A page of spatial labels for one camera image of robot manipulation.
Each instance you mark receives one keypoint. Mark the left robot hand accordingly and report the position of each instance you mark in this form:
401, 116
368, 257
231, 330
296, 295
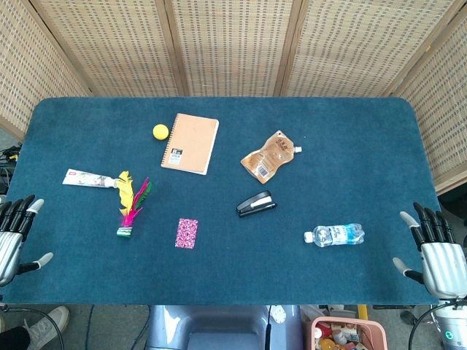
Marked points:
9, 244

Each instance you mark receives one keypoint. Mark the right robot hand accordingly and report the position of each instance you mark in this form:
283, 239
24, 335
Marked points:
439, 260

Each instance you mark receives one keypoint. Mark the colourful feather shuttlecock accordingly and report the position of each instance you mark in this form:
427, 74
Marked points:
128, 204

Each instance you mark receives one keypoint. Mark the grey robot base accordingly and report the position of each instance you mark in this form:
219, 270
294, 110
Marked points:
222, 328

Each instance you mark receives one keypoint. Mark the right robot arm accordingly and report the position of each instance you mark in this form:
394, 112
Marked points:
454, 322

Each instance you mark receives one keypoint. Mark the white tube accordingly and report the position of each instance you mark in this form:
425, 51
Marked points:
87, 178

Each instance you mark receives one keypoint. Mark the white sneaker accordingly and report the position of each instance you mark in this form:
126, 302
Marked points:
45, 326

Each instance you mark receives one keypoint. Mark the clear water bottle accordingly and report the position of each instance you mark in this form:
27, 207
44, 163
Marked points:
335, 235

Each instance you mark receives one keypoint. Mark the pink plastic basket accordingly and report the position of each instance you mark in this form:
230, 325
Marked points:
350, 333

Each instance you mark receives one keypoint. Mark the pink patterned card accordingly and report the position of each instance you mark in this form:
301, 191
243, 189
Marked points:
186, 233

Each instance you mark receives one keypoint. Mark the yellow ball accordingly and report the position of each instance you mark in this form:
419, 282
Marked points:
160, 132

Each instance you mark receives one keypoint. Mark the black stapler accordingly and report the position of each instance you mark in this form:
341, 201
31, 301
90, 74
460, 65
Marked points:
255, 204

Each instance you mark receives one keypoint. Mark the brown spouted pouch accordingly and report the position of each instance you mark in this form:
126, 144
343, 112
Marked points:
270, 156

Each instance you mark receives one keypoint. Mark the blue table mat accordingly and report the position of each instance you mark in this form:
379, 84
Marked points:
233, 255

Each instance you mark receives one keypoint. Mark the orange spiral notebook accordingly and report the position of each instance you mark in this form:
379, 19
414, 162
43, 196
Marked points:
189, 144

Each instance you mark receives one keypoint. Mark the woven bamboo folding screen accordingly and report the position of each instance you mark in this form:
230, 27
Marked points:
233, 47

